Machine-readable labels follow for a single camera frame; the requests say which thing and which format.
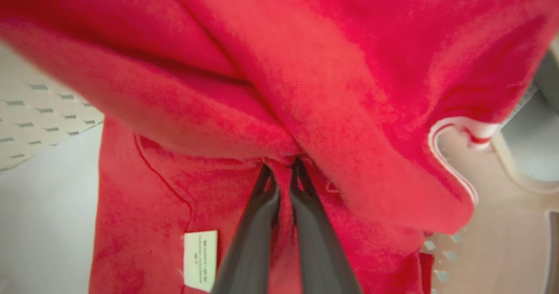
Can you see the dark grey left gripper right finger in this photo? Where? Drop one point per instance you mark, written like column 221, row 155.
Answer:
column 321, row 246

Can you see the red and white garment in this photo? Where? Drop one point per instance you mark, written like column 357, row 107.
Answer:
column 270, row 88

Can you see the cream perforated laundry basket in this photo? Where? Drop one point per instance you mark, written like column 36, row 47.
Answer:
column 502, row 206

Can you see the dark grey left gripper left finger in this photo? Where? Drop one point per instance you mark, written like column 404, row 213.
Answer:
column 251, row 241

